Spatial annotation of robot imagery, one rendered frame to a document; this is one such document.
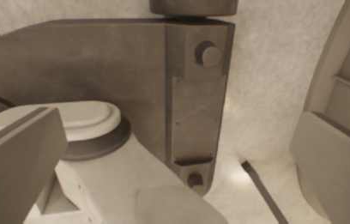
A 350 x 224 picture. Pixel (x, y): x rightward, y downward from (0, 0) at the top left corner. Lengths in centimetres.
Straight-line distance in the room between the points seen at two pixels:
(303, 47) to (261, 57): 16
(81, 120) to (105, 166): 8
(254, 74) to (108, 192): 61
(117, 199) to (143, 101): 27
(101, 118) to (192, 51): 21
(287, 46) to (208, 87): 39
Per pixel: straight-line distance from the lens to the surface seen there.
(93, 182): 31
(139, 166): 32
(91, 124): 35
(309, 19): 83
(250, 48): 73
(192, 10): 43
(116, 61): 46
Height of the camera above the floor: 61
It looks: 59 degrees down
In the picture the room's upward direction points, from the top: 158 degrees clockwise
